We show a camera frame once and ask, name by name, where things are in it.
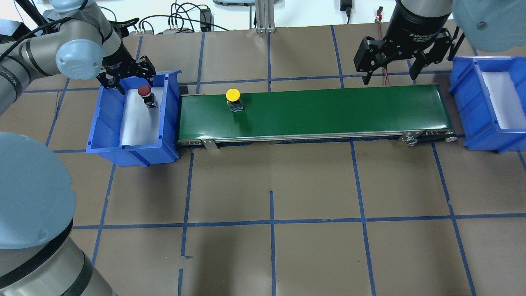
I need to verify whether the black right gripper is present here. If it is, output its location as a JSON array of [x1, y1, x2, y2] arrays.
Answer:
[[353, 28, 452, 85]]

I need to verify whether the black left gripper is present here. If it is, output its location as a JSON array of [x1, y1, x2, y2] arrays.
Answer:
[[97, 55, 156, 95]]

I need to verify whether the yellow push button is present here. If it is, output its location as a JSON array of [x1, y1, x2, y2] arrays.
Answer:
[[225, 88, 244, 113]]

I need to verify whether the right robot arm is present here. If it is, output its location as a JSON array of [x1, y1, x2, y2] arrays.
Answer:
[[353, 0, 526, 85]]

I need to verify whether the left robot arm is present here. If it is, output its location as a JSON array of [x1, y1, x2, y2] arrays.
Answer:
[[1, 0, 156, 296]]

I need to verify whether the blue bin with buttons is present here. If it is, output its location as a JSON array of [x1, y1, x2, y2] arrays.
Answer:
[[85, 70, 181, 167]]

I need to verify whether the red push button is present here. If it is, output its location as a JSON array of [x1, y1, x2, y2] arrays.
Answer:
[[137, 85, 158, 109]]

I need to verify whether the white foam pad source bin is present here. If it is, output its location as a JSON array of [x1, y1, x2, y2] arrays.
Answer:
[[120, 87, 163, 146]]

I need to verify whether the green conveyor belt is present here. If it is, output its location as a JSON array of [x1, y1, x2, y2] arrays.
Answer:
[[176, 84, 457, 148]]

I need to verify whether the blue empty bin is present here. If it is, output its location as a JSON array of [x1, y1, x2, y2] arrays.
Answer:
[[449, 56, 526, 153]]

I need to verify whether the black power adapter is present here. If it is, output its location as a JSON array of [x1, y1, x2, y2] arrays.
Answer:
[[199, 8, 213, 32]]

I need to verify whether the white foam pad target bin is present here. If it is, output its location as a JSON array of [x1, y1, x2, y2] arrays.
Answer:
[[481, 72, 526, 129]]

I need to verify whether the aluminium profile post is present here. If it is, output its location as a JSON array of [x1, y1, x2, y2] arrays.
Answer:
[[255, 0, 276, 34]]

